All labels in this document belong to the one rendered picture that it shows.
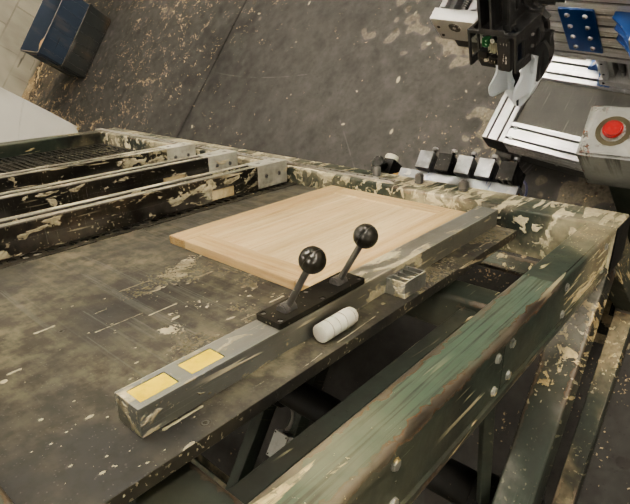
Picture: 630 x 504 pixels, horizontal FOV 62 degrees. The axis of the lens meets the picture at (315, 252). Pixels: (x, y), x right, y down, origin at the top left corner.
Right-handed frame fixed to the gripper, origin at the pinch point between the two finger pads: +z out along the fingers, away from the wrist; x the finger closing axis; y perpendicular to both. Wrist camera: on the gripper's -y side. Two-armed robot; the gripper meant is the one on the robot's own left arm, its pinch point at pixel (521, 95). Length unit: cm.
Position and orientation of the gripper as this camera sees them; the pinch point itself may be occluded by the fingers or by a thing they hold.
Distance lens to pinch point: 87.8
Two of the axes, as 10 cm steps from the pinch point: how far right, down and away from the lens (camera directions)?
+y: -6.8, 6.5, -3.4
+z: 2.8, 6.5, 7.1
